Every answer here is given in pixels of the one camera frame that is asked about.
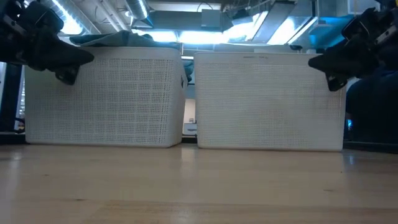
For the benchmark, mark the bright blue garment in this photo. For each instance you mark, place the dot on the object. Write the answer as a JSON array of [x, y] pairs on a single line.
[[188, 70]]

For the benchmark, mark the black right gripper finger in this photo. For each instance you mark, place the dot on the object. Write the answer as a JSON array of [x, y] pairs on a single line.
[[335, 82], [345, 62]]

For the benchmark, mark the large sheet metal duct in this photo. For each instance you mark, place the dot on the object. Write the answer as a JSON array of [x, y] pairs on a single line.
[[280, 21]]

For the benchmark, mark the white perforated plastic basket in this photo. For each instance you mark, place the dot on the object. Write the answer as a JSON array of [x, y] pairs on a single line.
[[267, 102], [102, 99]]

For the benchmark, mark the light blue denim garment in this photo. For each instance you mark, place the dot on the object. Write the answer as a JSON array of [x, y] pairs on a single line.
[[118, 40]]

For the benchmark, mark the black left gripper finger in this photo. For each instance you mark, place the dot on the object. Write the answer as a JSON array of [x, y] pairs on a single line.
[[67, 75], [59, 54]]

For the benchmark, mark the grey ceiling unit box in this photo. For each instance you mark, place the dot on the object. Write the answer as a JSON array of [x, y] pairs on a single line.
[[212, 20]]

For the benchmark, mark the silver spiral ventilation duct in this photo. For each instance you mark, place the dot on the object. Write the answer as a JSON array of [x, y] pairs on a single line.
[[138, 12]]

